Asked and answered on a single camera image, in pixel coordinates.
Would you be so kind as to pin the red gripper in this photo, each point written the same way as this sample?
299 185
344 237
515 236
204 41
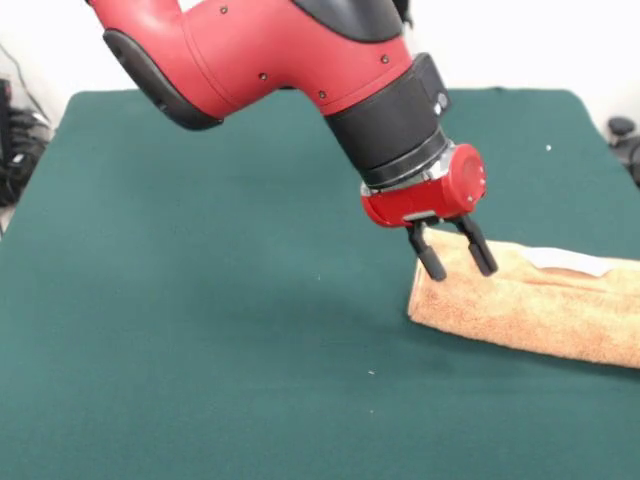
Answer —
430 200

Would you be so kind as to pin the tan terry towel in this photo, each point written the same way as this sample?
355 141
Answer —
525 310

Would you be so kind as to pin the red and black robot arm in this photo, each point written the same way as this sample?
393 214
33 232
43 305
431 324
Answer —
250 60

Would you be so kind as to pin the dark grey stand base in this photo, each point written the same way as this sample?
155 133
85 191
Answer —
20 165
620 125

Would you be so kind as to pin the dark green table cloth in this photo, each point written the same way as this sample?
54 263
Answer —
150 300

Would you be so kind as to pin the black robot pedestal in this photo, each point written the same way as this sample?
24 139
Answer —
406 10

